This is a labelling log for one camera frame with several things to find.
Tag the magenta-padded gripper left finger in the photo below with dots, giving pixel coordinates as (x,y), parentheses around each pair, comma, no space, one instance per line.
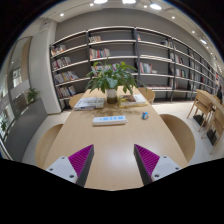
(60,166)

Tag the white power strip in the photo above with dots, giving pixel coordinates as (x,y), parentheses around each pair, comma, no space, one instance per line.
(110,120)

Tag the picture-cover book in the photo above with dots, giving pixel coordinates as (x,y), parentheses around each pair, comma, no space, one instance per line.
(133,99)

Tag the group of ceiling lights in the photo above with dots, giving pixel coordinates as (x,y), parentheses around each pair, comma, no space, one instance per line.
(155,6)

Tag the white grey book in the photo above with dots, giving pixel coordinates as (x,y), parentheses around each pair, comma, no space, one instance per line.
(88,103)

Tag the group of wooden chairs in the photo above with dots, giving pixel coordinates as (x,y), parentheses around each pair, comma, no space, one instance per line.
(200,106)

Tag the grey shelf unit with books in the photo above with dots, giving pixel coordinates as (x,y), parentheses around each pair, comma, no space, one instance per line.
(113,33)

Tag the small green floor plant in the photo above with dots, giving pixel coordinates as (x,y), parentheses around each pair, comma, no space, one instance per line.
(32,94)
(3,124)

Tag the small white charger block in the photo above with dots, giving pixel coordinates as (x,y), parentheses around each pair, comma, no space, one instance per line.
(145,115)

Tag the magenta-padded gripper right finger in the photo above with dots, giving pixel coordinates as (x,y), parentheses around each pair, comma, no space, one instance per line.
(166,165)

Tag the green potted plant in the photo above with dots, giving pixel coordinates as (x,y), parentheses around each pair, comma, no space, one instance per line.
(111,78)

